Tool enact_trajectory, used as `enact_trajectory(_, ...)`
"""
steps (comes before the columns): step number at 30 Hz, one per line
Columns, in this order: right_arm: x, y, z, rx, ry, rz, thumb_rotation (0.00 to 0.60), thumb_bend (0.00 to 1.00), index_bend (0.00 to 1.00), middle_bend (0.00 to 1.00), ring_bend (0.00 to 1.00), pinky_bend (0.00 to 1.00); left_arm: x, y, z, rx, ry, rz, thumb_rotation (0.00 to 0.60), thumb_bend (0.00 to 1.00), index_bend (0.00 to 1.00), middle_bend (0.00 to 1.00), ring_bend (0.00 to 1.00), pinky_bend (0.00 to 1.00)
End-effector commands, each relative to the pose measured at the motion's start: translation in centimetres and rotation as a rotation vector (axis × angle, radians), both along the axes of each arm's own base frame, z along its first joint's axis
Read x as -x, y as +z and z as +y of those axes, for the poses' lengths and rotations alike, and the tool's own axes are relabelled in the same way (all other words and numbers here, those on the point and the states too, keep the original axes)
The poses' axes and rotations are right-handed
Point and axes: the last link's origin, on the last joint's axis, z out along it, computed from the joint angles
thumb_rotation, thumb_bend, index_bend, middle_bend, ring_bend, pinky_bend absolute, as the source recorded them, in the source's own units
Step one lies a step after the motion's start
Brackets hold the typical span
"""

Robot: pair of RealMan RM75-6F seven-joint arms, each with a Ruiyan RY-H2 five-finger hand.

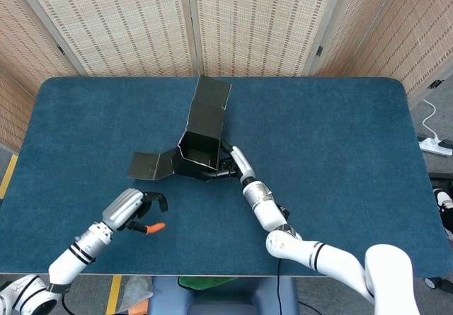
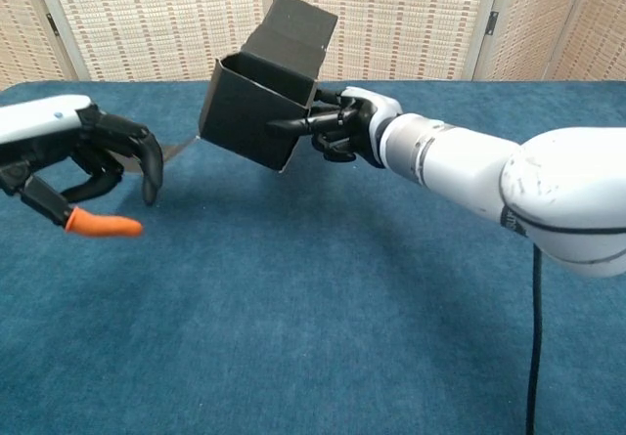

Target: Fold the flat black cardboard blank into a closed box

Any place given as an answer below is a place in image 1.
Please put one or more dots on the white black shoe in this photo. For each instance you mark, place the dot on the white black shoe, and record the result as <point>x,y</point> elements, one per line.
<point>442,198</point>

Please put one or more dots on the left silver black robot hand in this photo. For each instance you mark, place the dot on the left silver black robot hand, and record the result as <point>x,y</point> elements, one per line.
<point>122,209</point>

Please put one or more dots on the grey plastic bag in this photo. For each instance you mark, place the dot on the grey plastic bag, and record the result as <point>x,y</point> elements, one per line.
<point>136,290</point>

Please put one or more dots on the white power strip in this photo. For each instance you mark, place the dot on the white power strip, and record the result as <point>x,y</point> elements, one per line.
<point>437,147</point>

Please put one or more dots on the black caster wheel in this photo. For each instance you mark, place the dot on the black caster wheel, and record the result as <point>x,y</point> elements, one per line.
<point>433,282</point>

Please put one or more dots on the bamboo folding screen panel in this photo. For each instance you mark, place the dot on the bamboo folding screen panel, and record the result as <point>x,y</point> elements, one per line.
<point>258,21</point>
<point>389,28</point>
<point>32,35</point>
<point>117,21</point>
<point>14,113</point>

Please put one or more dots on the green cloth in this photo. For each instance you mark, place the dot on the green cloth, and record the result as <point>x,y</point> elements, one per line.
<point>205,281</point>

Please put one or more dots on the black equipment base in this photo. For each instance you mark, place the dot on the black equipment base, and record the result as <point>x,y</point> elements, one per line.
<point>442,180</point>

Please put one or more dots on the black paper box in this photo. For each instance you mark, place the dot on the black paper box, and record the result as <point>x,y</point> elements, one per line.
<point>205,117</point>

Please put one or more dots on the black screen hinge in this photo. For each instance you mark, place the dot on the black screen hinge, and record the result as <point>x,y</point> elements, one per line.
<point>319,50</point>
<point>61,49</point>
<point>435,83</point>

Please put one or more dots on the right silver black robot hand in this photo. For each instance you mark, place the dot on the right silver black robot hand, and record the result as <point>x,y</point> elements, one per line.
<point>244,164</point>

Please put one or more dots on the orange packet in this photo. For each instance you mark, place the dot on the orange packet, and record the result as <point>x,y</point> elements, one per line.
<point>139,309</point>

